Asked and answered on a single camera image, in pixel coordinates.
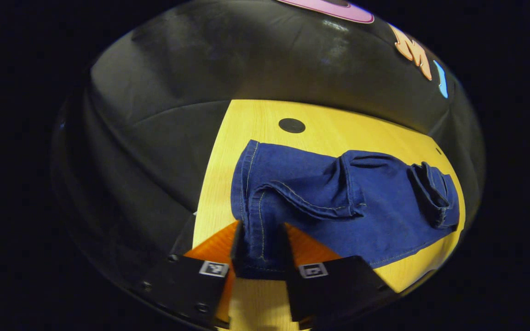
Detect black backdrop cloth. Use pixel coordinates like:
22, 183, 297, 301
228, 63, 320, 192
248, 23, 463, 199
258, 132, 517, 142
51, 0, 486, 299

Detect blue denim jeans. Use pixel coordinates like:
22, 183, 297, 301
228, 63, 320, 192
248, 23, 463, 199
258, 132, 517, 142
230, 139, 461, 280

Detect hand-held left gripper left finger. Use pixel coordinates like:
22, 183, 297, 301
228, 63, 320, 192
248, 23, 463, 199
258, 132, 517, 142
138, 221, 244, 330

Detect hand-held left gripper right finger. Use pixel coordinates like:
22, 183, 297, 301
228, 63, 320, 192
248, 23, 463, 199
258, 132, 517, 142
278, 223, 398, 330

